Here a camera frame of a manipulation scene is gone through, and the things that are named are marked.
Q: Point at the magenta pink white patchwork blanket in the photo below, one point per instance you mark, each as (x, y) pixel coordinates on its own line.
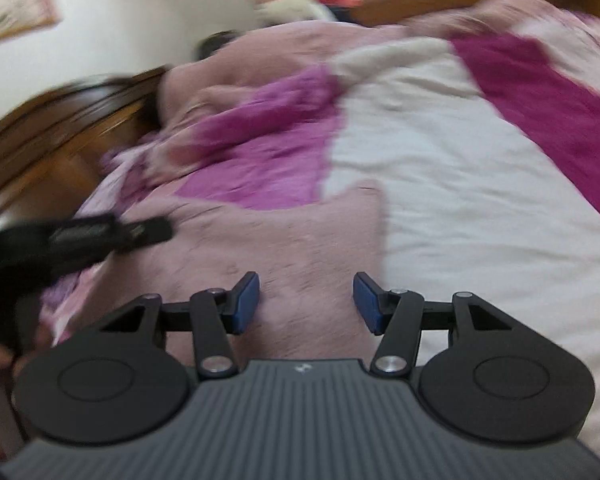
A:
(487, 148)

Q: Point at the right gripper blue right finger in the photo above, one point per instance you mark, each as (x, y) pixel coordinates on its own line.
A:
(396, 316)

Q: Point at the dark wooden headboard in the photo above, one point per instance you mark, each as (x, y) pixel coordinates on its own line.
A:
(51, 146)

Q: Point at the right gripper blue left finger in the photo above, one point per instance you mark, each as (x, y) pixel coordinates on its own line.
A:
(215, 314)

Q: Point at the person's dark hair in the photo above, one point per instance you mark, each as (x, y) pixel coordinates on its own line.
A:
(208, 46)

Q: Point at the white plush toy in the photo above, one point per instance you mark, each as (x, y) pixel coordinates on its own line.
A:
(289, 11)

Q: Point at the dusty pink duvet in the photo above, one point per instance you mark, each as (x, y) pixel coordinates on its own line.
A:
(268, 54)

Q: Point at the pink cable-knit cardigan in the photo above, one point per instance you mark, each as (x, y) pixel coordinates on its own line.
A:
(306, 258)

